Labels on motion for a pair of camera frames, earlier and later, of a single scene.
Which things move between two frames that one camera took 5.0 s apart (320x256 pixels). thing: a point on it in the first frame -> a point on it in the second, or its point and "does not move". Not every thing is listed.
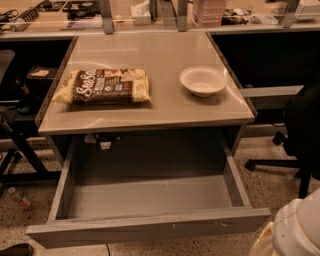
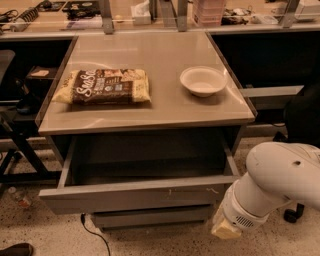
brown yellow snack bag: (116, 86) does not move
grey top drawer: (88, 209) -> (104, 174)
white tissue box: (141, 13) does not move
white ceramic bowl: (203, 81) does not move
